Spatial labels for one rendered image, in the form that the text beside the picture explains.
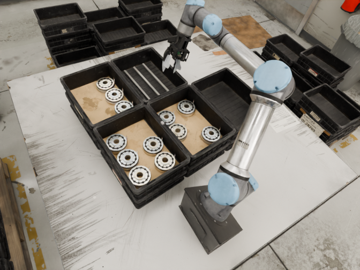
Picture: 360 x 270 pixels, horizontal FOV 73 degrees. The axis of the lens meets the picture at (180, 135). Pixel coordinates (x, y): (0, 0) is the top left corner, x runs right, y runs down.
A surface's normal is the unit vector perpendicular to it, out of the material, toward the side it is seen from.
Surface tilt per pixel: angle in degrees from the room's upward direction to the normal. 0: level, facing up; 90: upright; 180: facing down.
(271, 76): 40
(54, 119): 0
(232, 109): 0
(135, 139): 0
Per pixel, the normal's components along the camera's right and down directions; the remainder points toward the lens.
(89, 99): 0.11, -0.57
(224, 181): -0.57, 0.04
